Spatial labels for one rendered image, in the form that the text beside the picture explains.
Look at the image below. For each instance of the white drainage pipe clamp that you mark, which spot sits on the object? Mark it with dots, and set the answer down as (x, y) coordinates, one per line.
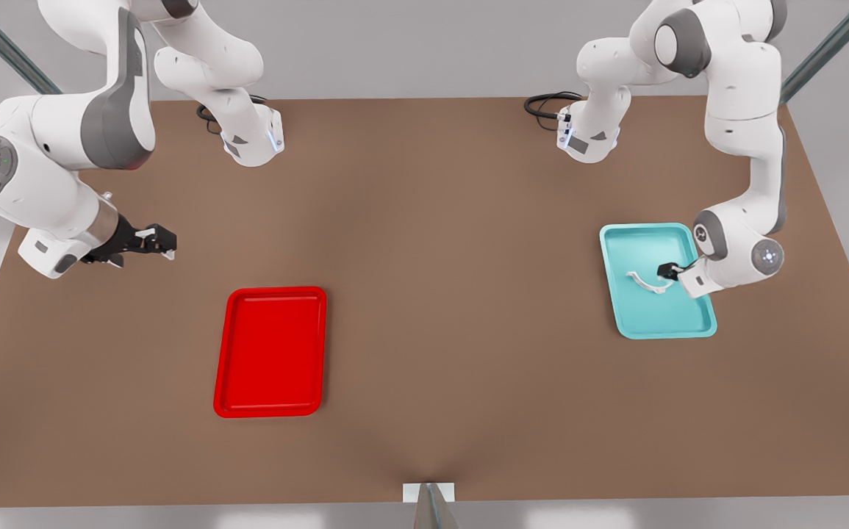
(648, 283)

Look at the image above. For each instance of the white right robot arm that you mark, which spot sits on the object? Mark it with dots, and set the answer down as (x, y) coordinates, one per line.
(49, 139)

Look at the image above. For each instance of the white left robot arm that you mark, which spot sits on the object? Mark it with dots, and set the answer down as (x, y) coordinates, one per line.
(744, 95)

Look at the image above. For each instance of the teal rectangular tray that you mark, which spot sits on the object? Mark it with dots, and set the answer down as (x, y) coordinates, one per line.
(652, 308)

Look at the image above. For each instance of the red rectangular tray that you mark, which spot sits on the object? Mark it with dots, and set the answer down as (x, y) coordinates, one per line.
(271, 353)

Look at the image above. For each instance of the silver frame post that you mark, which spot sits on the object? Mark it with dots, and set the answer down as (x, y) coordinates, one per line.
(828, 48)
(5, 48)
(430, 507)

